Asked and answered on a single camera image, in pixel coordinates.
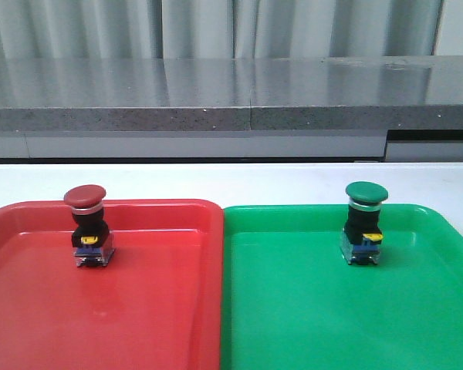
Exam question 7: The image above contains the green mushroom push button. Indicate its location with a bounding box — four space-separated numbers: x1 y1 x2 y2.
340 181 389 265

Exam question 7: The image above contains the red mushroom push button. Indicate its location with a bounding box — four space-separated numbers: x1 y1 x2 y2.
63 184 115 267

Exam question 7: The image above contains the green plastic tray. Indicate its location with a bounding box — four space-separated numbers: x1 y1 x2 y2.
221 204 463 369

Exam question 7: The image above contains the red plastic tray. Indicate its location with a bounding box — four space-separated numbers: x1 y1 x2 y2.
0 200 223 369

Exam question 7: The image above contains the grey stone counter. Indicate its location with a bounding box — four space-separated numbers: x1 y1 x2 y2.
0 55 463 160

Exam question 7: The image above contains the grey pleated curtain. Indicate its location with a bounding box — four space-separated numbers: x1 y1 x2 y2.
0 0 443 59

